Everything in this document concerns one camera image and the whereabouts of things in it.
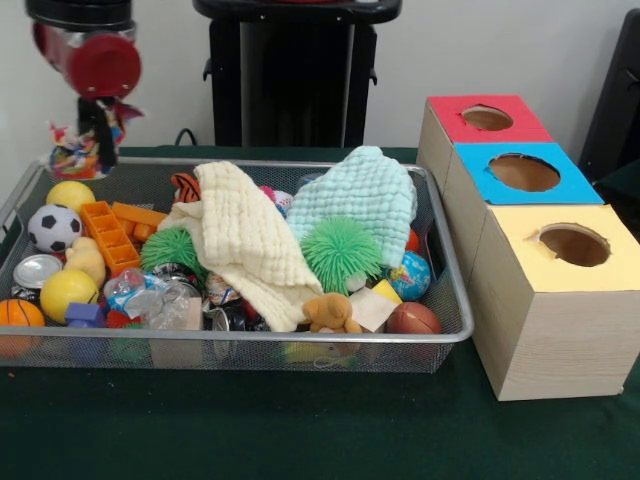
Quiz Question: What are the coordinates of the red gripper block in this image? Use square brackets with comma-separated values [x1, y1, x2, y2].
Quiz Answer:
[32, 22, 143, 169]

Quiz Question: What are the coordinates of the multicoloured heart print cloth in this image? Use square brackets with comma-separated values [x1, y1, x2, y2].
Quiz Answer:
[45, 97, 146, 181]

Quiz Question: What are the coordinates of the cream waffle cloth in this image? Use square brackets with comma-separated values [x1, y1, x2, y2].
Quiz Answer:
[159, 160, 324, 333]

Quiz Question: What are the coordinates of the mint green waffle cloth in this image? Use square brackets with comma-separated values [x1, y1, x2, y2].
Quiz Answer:
[287, 145, 419, 269]

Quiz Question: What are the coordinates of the large green spiky ball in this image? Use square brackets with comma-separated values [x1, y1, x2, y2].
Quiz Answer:
[299, 215, 385, 295]

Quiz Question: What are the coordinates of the wooden box with three holes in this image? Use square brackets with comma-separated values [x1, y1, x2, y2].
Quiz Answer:
[416, 93, 640, 402]

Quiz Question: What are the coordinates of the yellow ball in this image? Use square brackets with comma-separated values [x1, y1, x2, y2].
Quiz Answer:
[39, 269, 100, 325]
[46, 180, 96, 214]

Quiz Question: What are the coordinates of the black and white soccer ball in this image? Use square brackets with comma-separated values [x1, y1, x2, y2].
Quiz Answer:
[27, 203, 83, 254]

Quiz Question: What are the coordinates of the orange plastic toy block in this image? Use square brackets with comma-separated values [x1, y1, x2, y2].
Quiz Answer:
[79, 201, 169, 276]

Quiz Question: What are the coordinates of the orange ball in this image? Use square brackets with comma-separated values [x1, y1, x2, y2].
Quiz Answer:
[0, 298, 47, 329]

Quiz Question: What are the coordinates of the dark green table cloth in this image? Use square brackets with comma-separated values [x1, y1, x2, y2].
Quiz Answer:
[594, 160, 640, 211]
[0, 144, 640, 480]

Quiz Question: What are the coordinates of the brown toy football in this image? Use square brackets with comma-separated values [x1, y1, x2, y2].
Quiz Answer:
[384, 301, 444, 335]

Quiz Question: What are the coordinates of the black upright panel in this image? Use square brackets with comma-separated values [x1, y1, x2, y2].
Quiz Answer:
[579, 7, 640, 174]

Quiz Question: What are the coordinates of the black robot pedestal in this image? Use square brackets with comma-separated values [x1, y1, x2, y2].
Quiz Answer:
[192, 0, 404, 149]

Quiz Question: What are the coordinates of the shallow wire mesh bin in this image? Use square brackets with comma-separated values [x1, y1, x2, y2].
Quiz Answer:
[0, 154, 475, 375]

